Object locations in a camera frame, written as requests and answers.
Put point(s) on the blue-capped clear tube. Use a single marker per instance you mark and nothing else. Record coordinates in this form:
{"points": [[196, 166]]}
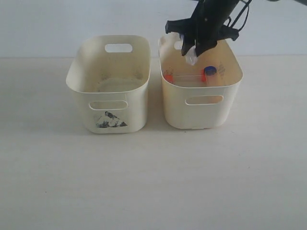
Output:
{"points": [[210, 73], [192, 60]]}

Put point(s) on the orange-capped clear tube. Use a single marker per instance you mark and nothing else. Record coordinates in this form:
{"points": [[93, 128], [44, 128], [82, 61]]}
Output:
{"points": [[203, 77], [170, 78]]}

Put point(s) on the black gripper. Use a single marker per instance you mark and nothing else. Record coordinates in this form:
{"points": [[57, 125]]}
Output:
{"points": [[201, 31]]}

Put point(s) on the cream plastic bin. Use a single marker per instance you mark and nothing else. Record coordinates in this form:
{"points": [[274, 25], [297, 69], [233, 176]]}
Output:
{"points": [[198, 107], [108, 80]]}

